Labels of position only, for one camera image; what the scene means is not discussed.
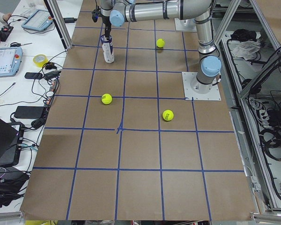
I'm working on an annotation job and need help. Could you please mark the lower teach pendant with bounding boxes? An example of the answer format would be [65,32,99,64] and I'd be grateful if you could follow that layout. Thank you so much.
[0,47,23,78]

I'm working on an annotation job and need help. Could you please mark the black phone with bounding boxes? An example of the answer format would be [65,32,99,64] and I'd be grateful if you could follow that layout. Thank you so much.
[24,72,43,80]

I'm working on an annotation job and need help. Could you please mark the upper teach pendant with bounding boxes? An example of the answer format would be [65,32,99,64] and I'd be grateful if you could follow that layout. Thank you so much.
[21,9,53,32]

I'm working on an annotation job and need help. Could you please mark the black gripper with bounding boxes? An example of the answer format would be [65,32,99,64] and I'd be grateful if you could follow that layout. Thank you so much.
[101,9,111,42]

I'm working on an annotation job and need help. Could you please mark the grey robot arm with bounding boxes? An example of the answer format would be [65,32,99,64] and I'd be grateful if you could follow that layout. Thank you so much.
[92,0,222,94]

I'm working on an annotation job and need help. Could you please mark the teach pendant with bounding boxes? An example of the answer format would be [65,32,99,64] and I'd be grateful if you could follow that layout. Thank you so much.
[21,9,53,32]
[0,47,23,78]

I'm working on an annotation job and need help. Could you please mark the clear tennis ball can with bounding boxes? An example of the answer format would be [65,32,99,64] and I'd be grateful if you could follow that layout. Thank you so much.
[100,35,114,63]

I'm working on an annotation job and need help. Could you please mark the tennis ball near gripper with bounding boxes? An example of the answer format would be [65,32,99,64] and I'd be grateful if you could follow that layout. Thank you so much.
[101,93,112,105]

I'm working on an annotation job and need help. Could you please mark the tennis ball near base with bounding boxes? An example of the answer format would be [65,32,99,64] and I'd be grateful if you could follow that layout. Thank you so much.
[156,38,165,48]

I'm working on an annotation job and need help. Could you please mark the tennis ball with black print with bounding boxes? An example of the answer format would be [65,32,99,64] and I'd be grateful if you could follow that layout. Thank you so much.
[162,109,174,121]

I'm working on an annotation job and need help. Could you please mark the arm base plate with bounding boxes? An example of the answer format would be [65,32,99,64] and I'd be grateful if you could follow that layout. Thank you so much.
[175,18,197,32]
[182,72,221,101]

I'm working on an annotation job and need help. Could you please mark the black power adapter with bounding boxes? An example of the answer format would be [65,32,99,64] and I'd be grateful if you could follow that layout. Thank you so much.
[14,106,44,119]

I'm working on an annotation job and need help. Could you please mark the white cloth rag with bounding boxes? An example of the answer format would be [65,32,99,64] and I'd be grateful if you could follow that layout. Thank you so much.
[231,41,261,60]

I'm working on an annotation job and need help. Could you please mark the aluminium frame post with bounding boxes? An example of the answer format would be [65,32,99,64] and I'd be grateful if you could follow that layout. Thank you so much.
[44,0,72,51]

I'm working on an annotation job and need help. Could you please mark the black handled scissors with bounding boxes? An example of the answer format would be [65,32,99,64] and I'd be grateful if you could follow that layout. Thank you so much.
[10,42,32,47]

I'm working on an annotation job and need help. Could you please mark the black laptop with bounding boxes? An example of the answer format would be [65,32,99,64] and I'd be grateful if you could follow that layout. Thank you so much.
[0,119,24,167]

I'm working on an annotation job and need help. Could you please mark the yellow tape roll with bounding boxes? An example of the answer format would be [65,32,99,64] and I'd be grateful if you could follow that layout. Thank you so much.
[33,54,49,68]

